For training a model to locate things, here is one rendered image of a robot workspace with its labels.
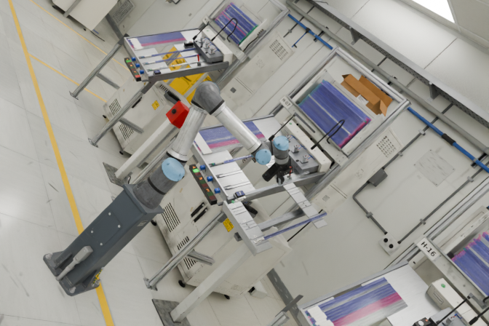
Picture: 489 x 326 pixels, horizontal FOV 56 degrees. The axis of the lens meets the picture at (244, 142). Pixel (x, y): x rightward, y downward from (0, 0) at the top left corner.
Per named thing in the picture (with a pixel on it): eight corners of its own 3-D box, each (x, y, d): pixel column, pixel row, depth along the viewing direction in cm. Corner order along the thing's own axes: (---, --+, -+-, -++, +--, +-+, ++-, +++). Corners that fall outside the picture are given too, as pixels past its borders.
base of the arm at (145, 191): (146, 209, 214) (161, 196, 213) (127, 186, 218) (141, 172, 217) (161, 209, 229) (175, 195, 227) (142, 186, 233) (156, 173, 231)
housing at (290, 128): (316, 180, 303) (321, 164, 294) (279, 137, 335) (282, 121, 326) (326, 177, 306) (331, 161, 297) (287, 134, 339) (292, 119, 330)
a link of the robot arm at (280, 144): (271, 134, 232) (287, 133, 232) (271, 149, 240) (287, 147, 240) (273, 146, 226) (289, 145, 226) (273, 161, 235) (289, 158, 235)
